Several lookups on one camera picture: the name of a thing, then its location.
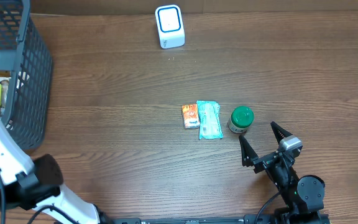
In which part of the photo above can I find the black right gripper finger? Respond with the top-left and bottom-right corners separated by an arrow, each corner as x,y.
239,135 -> 259,167
270,121 -> 292,143

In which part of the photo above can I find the green lid jar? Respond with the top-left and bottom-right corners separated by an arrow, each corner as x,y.
228,106 -> 254,134

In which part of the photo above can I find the teal wet wipes packet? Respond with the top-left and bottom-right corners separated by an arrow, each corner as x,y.
196,101 -> 223,139

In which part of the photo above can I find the orange tissue packet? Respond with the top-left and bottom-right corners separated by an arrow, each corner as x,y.
181,104 -> 200,129

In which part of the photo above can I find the beige brown snack bag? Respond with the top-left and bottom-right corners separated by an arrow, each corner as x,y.
0,70 -> 11,108

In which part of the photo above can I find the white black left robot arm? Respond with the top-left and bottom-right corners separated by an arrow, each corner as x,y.
0,1 -> 109,223

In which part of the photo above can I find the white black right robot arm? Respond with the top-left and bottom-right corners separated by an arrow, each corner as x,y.
239,121 -> 330,223

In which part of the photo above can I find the white barcode scanner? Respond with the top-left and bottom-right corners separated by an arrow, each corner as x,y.
155,4 -> 185,49

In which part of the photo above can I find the grey plastic mesh basket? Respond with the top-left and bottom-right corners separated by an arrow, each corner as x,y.
0,0 -> 53,151

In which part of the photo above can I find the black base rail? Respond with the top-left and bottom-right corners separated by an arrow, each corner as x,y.
109,215 -> 331,224

